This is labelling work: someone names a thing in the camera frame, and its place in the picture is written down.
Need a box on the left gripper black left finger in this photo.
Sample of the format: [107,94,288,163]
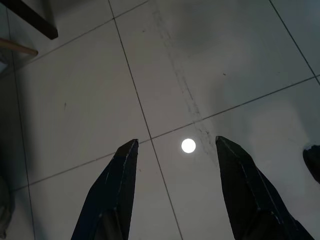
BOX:
[71,138,139,240]

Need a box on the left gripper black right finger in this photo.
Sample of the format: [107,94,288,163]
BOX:
[215,135,315,240]

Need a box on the black robot foot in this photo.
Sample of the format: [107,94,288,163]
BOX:
[302,144,320,184]

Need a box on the light wooden chair leg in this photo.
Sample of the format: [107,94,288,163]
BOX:
[0,37,39,57]

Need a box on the dark brown wooden table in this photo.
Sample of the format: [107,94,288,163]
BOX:
[6,0,59,41]

